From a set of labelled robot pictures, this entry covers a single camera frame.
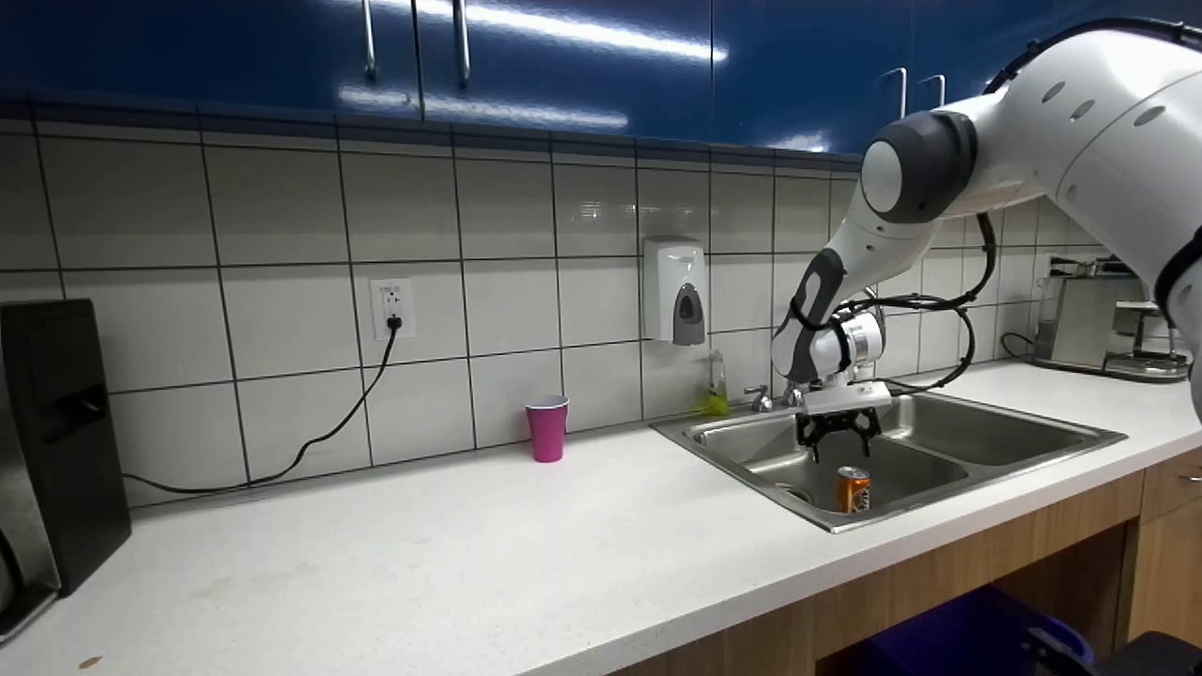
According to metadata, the white wall soap dispenser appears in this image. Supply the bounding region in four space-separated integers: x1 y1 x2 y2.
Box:
642 238 712 348

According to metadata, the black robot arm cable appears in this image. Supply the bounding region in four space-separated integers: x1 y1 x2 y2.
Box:
828 212 998 393

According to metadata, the dark grey appliance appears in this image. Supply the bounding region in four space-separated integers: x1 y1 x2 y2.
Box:
0 362 65 647

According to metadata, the orange soda can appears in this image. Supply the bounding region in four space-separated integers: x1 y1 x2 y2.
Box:
833 462 880 524

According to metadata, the blue plastic bin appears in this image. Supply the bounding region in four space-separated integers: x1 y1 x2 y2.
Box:
859 581 1102 676

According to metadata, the black coffee maker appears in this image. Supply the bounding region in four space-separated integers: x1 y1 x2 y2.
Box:
0 298 135 595

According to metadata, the white wall outlet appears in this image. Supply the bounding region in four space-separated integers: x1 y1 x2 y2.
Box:
367 274 422 339

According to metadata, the pink plastic cup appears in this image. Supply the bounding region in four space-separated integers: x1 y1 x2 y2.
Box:
522 393 570 465

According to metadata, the black power cord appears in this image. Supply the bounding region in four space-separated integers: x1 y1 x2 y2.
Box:
121 313 404 496

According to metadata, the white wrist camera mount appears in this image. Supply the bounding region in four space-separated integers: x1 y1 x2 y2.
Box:
798 380 900 420

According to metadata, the silver espresso machine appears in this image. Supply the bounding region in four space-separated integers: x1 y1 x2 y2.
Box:
1033 251 1194 386

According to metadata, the stainless steel double sink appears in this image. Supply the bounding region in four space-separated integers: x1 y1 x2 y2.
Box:
650 383 1131 539

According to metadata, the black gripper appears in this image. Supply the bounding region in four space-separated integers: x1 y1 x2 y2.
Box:
794 405 885 462

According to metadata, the black chair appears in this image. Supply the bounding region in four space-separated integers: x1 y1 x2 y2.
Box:
1023 620 1202 676

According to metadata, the green dish soap bottle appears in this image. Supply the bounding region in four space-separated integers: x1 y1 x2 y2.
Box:
696 353 735 426

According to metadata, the wooden base cabinet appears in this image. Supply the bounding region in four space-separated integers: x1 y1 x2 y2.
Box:
613 446 1202 676

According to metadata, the blue cabinet door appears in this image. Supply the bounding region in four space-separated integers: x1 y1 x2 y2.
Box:
710 0 925 163
412 0 722 149
0 0 423 132
918 0 1082 113

